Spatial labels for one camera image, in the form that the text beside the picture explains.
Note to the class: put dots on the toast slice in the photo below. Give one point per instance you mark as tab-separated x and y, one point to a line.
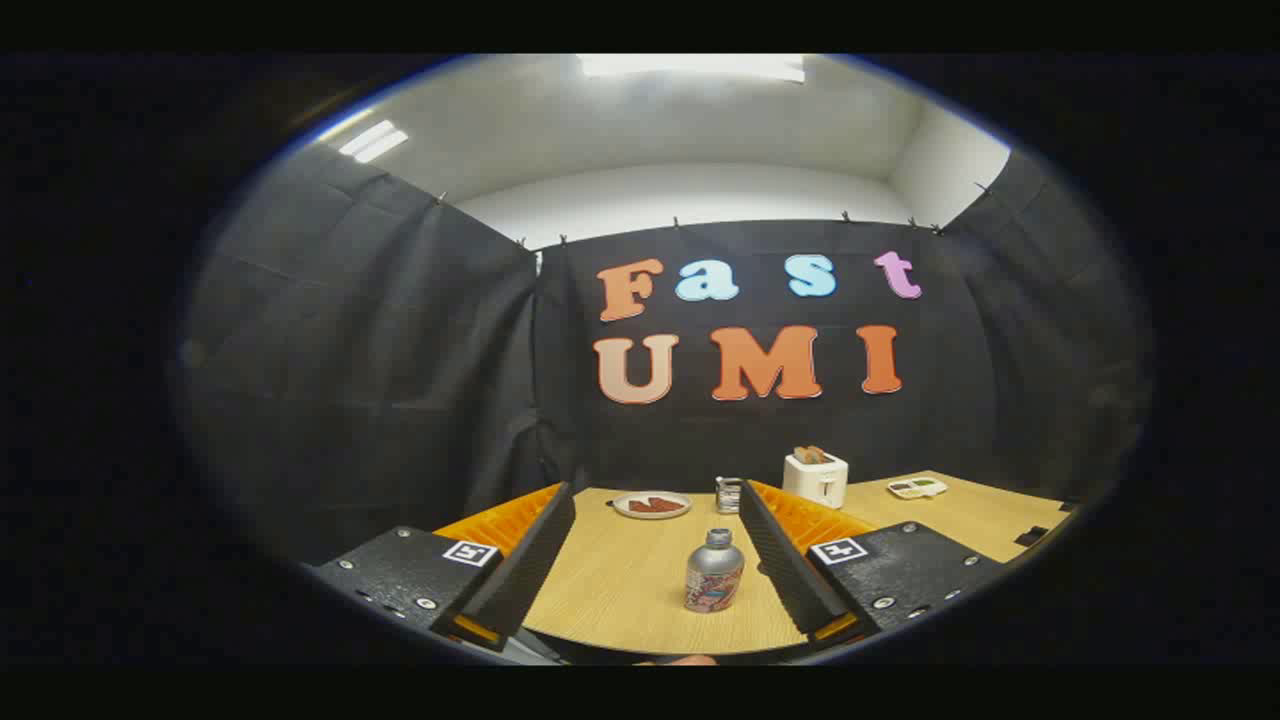
810	454

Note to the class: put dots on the red-brown food piece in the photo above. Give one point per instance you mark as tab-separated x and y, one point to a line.
667	504
640	505

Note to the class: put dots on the black backdrop cloth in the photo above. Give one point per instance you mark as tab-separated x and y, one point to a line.
400	350

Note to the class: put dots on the white divided tray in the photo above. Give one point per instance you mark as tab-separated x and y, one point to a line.
916	489

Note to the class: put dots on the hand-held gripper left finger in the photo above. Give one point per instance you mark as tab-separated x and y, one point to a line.
535	555

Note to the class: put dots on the wooden table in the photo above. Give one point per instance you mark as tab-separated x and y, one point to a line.
620	580

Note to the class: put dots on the white round plate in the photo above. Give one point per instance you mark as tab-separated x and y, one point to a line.
620	510

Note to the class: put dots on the silver juice bottle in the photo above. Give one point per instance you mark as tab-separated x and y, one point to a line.
714	578

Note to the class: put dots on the white toaster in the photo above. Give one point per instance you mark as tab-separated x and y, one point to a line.
815	482

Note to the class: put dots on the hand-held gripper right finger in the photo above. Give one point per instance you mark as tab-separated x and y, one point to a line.
785	560

